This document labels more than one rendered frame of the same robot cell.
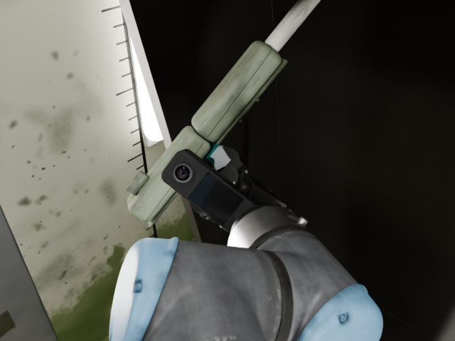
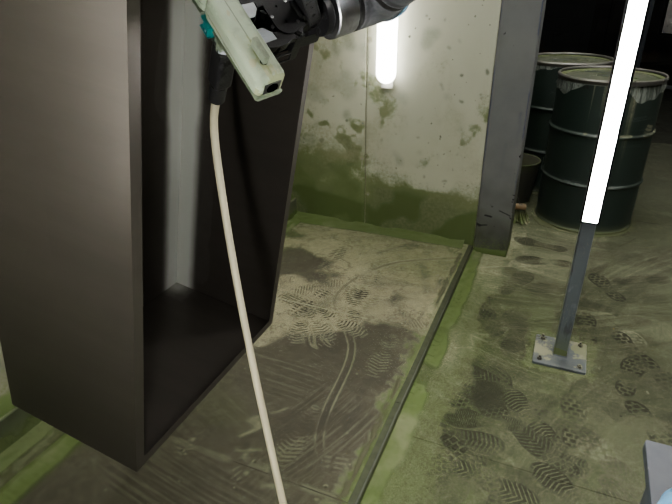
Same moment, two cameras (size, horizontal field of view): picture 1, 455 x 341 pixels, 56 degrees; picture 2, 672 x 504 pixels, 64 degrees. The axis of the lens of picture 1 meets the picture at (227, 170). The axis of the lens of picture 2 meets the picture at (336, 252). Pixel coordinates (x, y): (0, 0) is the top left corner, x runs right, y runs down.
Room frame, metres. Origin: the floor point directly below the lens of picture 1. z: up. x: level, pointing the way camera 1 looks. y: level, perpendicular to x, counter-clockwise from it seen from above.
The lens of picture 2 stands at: (0.62, 0.91, 1.39)
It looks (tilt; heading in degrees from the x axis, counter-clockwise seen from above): 27 degrees down; 252
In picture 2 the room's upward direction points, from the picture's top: 1 degrees counter-clockwise
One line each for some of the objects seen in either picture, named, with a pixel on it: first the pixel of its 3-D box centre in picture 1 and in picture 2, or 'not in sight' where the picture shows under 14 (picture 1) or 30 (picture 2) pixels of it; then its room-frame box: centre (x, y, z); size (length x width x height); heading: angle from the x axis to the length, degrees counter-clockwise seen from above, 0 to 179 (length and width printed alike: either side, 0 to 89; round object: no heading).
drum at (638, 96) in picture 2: not in sight; (595, 149); (-1.83, -1.60, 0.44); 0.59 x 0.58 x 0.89; 63
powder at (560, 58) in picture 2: not in sight; (568, 60); (-2.04, -2.22, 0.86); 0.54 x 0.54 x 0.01
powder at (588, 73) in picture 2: not in sight; (611, 76); (-1.83, -1.61, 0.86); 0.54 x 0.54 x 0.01
